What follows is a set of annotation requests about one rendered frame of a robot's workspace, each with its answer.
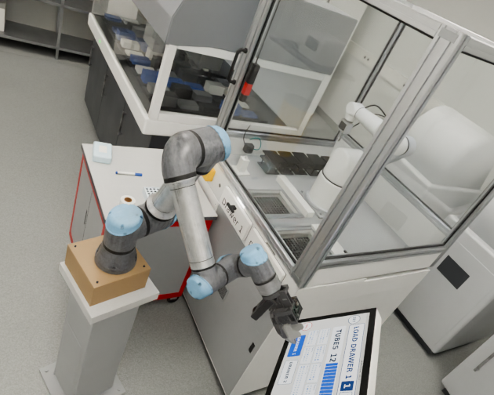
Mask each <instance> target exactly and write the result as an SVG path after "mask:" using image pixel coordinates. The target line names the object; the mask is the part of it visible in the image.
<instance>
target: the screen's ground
mask: <svg viewBox="0 0 494 395"><path fill-rule="evenodd" d="M360 314H361V321H360V323H359V324H362V323H365V330H364V335H363V341H362V347H361V357H360V364H359V369H358V380H357V385H356V391H355V395H359V390H360V383H361V372H362V366H363V360H364V354H365V342H366V336H367V330H368V324H369V313H360ZM348 317H349V316H345V317H334V318H329V319H324V320H318V321H314V323H313V326H312V329H311V330H309V331H312V330H318V329H323V328H331V332H330V335H329V341H328V344H327V347H326V351H325V357H324V360H323V364H322V367H321V373H320V377H319V380H318V386H317V389H316V393H315V395H318V391H319V387H320V384H321V378H322V374H323V371H324V367H325V361H326V357H327V354H328V353H339V352H341V355H340V362H339V367H338V371H337V375H336V382H335V386H334V390H333V395H336V392H337V388H338V384H339V380H340V372H341V368H342V363H343V355H344V350H345V346H346V342H347V334H348V330H349V326H350V325H351V324H349V325H347V321H348ZM309 331H303V332H300V331H299V332H300V333H301V335H306V338H305V341H304V344H303V348H304V346H305V343H306V341H307V336H308V333H309ZM290 346H291V343H289V344H288V347H287V350H286V352H285V356H284V358H283V361H282V365H281V367H280V369H279V372H278V376H277V378H276V381H275V383H274V387H273V389H272V392H271V395H289V394H290V392H291V389H292V384H293V382H294V379H295V376H296V372H297V369H298V366H299V363H300V359H301V356H302V353H303V348H302V350H301V354H300V356H296V357H287V354H288V352H289V348H290ZM292 360H298V364H297V366H296V370H295V373H294V376H293V379H292V383H291V384H286V385H277V384H278V380H279V377H280V374H281V373H282V369H283V366H284V363H285V361H292Z"/></svg>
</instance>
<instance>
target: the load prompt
mask: <svg viewBox="0 0 494 395"><path fill-rule="evenodd" d="M364 330H365V323H362V324H352V325H350V326H349V330H348V334H347V342H346V346H345V350H344V355H343V363H342V368H341V372H340V380H339V384H338V388H337V392H336V395H355V391H356V385H357V380H358V369H359V364H360V357H361V347H362V341H363V335H364Z"/></svg>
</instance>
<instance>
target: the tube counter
mask: <svg viewBox="0 0 494 395"><path fill-rule="evenodd" d="M340 355H341V352H339V353H328V354H327V357H326V361H325V367H324V371H323V374H322V378H321V384H320V387H319V391H318V395H333V390H334V386H335V382H336V375H337V371H338V367H339V362H340Z"/></svg>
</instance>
